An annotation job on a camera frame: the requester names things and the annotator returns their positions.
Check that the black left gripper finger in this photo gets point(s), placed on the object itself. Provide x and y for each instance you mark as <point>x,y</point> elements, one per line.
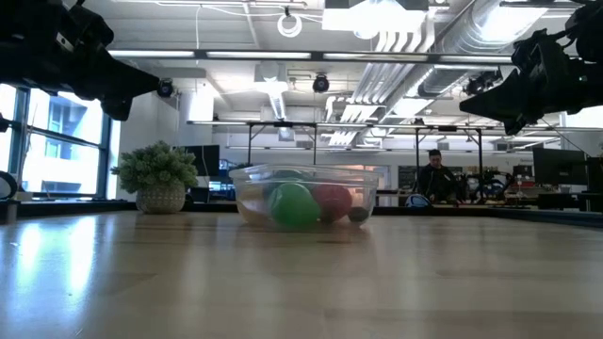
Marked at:
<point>125,87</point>
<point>127,69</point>

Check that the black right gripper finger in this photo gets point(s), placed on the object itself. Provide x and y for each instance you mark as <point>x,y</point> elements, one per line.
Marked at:
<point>499,92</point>
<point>499,110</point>

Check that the clear plastic tupperware container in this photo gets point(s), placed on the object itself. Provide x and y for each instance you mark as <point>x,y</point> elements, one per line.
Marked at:
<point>367,188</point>

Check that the small dark toy berry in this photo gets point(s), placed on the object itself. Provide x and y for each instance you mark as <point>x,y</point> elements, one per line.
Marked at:
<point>358,214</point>

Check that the large red toy tomato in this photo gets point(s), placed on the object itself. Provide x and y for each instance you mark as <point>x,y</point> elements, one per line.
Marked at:
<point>332,201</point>

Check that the green toy pear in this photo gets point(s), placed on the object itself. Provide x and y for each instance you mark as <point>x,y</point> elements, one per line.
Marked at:
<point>294,207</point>

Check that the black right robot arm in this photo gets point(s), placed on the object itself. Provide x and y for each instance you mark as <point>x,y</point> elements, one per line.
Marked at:
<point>591,28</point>

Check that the black computer monitor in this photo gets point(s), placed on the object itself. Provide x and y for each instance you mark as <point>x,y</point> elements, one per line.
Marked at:
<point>595,174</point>
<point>558,167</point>
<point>205,160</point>

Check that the green artificial potted plant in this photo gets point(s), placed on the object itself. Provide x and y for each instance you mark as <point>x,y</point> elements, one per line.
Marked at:
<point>155,169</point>

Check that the person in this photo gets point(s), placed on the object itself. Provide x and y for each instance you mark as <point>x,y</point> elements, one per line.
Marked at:
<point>435,181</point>

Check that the large glass window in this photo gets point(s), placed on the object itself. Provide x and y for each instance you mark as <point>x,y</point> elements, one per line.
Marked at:
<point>61,160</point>

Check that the blue and white helmet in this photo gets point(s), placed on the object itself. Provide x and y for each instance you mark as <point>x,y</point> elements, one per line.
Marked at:
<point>417,201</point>

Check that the long ceiling light strip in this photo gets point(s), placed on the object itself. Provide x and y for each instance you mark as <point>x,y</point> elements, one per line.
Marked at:
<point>259,55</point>

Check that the black ceiling camera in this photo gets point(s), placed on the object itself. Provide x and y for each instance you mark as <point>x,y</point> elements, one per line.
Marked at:
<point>480,83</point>
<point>165,88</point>
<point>321,84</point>

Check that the black aluminium table frame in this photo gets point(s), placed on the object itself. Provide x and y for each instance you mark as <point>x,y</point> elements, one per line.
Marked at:
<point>56,208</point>

